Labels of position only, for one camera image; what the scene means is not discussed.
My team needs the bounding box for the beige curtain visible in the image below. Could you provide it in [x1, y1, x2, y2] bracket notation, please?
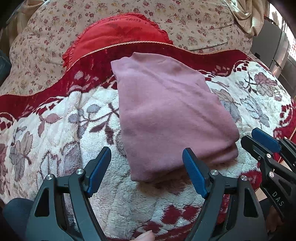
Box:
[225, 0, 266, 36]

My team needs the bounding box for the mauve long-sleeve shirt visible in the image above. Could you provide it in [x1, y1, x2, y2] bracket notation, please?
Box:
[111, 53, 239, 182]

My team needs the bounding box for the person's right hand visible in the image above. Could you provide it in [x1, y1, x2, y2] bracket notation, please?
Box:
[266, 206, 283, 232]

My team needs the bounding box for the grey cabinet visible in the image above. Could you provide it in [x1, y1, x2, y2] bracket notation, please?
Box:
[251, 20, 295, 98]

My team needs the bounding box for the red and white floral blanket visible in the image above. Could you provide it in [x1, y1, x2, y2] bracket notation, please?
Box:
[1, 41, 295, 240]

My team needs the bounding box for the person's leg in jeans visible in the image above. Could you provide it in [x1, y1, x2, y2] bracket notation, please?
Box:
[2, 198, 34, 240]

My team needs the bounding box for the red ruffled pillow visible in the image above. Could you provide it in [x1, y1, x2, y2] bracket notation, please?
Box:
[62, 13, 173, 69]

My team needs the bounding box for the person's left hand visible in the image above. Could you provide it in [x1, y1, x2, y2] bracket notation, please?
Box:
[131, 230, 155, 241]

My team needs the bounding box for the beige floral quilt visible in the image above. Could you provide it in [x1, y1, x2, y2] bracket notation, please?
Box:
[1, 1, 252, 95]

